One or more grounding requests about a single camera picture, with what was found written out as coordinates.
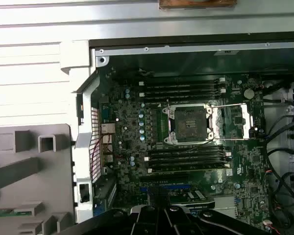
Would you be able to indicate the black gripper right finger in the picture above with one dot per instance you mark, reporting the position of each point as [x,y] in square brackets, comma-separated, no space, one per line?
[186,222]

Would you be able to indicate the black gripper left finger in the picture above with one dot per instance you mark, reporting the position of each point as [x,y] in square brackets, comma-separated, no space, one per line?
[137,222]

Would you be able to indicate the CPU socket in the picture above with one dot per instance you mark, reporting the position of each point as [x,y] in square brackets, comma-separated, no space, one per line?
[188,122]

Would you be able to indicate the black graphics card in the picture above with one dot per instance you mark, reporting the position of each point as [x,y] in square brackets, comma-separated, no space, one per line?
[198,195]

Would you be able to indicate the blue expansion slot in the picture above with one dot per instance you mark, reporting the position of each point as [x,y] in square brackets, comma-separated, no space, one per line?
[144,189]

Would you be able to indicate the silver chipset heatsink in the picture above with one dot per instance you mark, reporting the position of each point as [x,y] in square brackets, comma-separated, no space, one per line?
[225,203]

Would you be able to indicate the black expansion slot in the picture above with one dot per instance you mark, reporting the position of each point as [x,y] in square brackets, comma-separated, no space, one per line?
[161,178]

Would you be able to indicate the black RAM slot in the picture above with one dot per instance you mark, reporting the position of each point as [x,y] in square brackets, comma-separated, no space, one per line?
[181,82]
[186,161]
[186,150]
[181,98]
[181,92]
[186,156]
[181,87]
[186,167]

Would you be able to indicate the green motherboard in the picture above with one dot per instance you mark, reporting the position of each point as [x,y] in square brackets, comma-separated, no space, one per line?
[245,156]

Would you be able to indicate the grey parts rack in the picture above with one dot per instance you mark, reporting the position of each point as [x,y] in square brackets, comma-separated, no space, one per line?
[56,171]

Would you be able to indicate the silver rear port block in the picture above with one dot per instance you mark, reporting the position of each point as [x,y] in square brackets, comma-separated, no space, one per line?
[107,129]

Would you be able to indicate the green RAM stick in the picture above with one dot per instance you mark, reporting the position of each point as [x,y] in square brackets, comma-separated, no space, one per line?
[5,213]

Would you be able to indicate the silver coin battery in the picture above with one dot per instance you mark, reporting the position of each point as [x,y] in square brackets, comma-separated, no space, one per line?
[248,93]

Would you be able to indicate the black silver PC case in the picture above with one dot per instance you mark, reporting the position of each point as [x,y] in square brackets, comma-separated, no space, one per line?
[186,63]

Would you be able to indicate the white case sticker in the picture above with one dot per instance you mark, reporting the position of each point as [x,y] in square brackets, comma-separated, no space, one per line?
[226,52]

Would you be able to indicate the brown square base plate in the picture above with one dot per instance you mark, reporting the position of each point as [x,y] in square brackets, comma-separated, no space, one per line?
[171,5]

